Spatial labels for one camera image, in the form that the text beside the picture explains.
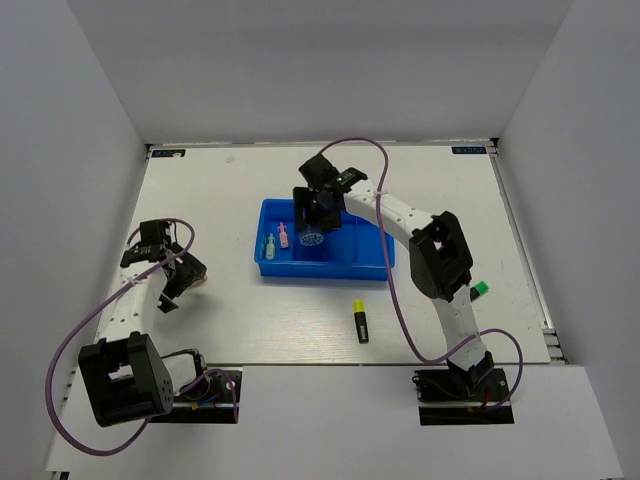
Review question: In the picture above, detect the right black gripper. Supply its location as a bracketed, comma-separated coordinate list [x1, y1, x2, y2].
[293, 187, 342, 234]

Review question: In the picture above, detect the pink correction tape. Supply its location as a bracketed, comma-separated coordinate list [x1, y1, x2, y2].
[278, 222, 290, 250]

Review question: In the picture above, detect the green correction tape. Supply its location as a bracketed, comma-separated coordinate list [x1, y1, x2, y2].
[263, 233, 276, 261]

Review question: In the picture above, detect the yellow cap highlighter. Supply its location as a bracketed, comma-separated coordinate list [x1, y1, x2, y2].
[353, 299, 369, 344]

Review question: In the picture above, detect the green cap highlighter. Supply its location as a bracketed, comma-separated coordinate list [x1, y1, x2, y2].
[470, 281, 489, 301]

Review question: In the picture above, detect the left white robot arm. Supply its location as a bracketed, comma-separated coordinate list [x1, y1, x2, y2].
[78, 219, 212, 427]

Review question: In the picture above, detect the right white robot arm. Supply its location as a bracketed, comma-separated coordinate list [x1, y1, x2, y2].
[293, 153, 494, 399]

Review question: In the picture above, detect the blue plastic divided tray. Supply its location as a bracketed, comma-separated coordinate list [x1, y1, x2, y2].
[254, 199, 387, 282]

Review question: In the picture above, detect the left blue corner label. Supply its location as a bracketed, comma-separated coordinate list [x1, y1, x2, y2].
[151, 149, 186, 158]

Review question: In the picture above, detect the blue corner label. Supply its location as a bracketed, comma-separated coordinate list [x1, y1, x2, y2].
[451, 145, 487, 155]
[151, 149, 186, 158]

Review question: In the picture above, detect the right blue corner label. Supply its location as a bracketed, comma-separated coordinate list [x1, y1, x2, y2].
[451, 145, 487, 155]

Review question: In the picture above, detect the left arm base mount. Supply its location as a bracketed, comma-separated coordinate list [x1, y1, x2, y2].
[151, 368, 243, 425]

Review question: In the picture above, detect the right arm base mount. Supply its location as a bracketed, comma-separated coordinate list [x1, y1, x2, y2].
[412, 368, 515, 426]

